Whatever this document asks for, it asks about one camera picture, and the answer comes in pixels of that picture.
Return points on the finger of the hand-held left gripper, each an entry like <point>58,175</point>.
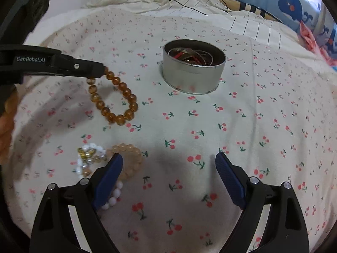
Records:
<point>84,67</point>

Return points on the cherry print blanket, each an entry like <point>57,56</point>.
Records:
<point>237,123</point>

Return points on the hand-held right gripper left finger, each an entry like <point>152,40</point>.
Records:
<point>110,179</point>

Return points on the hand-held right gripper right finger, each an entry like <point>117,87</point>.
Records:
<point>230,181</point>

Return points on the round metal tin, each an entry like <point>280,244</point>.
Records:
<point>189,81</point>

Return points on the person's left hand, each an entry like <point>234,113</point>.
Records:
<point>6,131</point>

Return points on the blue whale print curtain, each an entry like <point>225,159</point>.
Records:
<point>292,5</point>

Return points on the black and yellow striped pillow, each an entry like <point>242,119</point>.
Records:
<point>252,8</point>

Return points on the pink cloth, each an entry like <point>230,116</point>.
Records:
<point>310,39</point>

